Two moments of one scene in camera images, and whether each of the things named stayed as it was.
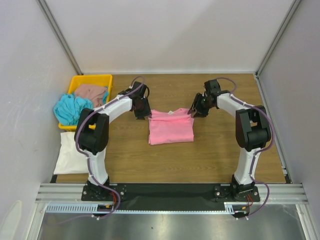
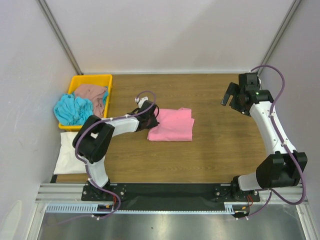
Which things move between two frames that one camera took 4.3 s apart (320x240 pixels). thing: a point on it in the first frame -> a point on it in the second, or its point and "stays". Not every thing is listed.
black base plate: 170,196 stays
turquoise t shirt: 68,109 stays
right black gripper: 200,105 -> 235,97
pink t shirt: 170,127 stays
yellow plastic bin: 102,80 stays
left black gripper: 146,111 -> 153,124
